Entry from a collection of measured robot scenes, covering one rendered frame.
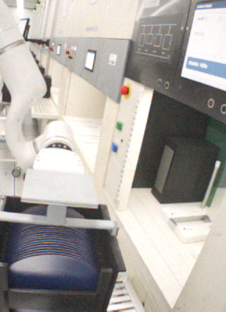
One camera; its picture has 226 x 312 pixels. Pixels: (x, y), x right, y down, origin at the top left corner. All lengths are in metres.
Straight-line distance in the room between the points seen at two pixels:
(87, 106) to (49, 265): 2.19
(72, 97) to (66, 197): 2.12
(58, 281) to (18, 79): 0.43
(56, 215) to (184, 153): 0.85
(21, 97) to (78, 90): 1.89
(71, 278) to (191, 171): 0.93
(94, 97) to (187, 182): 1.49
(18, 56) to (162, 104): 0.80
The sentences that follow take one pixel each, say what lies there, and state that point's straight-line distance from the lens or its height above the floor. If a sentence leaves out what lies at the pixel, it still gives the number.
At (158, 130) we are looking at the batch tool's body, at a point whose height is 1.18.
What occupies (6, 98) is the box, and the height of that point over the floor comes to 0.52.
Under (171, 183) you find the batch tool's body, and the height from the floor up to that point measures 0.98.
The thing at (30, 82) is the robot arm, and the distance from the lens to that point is 0.64.
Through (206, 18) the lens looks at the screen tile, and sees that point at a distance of 0.76.
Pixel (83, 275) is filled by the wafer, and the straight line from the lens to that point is 0.50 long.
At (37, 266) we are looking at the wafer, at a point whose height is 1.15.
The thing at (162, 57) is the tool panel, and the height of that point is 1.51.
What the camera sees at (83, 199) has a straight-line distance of 0.44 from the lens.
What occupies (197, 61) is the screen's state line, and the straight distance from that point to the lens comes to 0.74.
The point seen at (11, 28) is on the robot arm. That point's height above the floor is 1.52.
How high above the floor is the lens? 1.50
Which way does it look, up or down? 21 degrees down
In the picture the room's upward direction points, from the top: 11 degrees clockwise
